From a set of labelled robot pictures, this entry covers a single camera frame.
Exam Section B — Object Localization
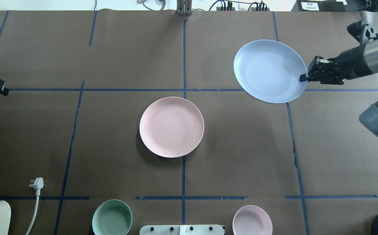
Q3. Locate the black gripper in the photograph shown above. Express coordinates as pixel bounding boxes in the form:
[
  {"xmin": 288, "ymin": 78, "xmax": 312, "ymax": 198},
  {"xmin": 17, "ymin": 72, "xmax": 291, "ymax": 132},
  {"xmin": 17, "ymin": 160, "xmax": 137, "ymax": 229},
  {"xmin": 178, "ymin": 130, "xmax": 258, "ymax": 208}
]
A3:
[{"xmin": 299, "ymin": 47, "xmax": 372, "ymax": 85}]

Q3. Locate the blue plate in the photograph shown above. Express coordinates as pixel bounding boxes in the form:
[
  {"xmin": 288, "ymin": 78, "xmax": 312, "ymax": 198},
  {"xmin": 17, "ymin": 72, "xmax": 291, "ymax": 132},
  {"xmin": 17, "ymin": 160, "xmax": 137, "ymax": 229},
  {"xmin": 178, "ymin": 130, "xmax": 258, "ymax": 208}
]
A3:
[{"xmin": 233, "ymin": 39, "xmax": 308, "ymax": 104}]

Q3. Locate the pink plate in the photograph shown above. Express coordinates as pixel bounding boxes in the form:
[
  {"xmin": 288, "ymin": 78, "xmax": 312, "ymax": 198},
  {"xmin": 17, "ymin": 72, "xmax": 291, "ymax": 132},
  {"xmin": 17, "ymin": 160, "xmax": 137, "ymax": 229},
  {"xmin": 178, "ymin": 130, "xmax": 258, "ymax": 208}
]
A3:
[{"xmin": 139, "ymin": 97, "xmax": 205, "ymax": 159}]

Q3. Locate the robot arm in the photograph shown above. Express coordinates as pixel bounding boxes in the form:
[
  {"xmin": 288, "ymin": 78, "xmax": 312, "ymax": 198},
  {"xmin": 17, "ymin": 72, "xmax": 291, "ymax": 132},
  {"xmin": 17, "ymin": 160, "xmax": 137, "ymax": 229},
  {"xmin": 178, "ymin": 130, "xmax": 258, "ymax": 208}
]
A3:
[{"xmin": 299, "ymin": 39, "xmax": 378, "ymax": 137}]

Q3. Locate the black box with label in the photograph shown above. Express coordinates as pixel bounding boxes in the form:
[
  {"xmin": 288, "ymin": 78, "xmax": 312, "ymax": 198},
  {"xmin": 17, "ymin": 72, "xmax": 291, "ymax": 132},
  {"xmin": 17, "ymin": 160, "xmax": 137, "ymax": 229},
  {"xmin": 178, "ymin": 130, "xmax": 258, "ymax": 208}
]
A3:
[{"xmin": 291, "ymin": 0, "xmax": 346, "ymax": 12}]

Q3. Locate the pink bowl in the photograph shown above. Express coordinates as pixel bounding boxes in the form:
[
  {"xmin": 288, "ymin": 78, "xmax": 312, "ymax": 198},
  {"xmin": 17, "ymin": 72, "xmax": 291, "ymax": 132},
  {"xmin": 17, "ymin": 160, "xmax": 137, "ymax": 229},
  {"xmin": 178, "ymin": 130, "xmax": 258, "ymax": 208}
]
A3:
[{"xmin": 232, "ymin": 205, "xmax": 273, "ymax": 235}]

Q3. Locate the green bowl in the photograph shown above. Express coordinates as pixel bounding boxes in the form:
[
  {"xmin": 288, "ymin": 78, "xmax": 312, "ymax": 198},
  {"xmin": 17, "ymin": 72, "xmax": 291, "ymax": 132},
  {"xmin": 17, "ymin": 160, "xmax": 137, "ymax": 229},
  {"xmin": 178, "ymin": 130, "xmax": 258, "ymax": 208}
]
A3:
[{"xmin": 92, "ymin": 199, "xmax": 133, "ymax": 235}]

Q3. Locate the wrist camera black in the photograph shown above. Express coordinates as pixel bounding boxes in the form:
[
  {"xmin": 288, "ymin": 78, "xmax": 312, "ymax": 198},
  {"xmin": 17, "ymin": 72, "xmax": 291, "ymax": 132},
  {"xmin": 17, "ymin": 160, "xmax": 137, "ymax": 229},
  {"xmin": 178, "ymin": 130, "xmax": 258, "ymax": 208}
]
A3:
[{"xmin": 347, "ymin": 21, "xmax": 378, "ymax": 47}]

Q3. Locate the white power plug cable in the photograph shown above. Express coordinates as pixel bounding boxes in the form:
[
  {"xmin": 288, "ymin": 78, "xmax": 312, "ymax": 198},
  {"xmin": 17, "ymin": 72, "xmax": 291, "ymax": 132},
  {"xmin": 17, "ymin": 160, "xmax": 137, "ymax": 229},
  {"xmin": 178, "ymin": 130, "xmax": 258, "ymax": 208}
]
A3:
[{"xmin": 25, "ymin": 178, "xmax": 44, "ymax": 235}]

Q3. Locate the aluminium frame post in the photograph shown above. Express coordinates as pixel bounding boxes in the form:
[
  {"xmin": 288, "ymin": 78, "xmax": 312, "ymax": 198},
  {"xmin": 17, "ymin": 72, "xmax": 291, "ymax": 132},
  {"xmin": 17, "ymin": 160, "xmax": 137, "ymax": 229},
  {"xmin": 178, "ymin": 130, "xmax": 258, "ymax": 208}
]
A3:
[{"xmin": 176, "ymin": 0, "xmax": 193, "ymax": 15}]

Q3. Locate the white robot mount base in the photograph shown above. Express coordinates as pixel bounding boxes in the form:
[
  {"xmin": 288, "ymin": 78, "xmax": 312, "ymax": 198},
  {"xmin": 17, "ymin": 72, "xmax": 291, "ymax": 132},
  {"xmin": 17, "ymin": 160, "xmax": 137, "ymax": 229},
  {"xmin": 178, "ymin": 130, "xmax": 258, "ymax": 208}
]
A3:
[{"xmin": 139, "ymin": 224, "xmax": 226, "ymax": 235}]

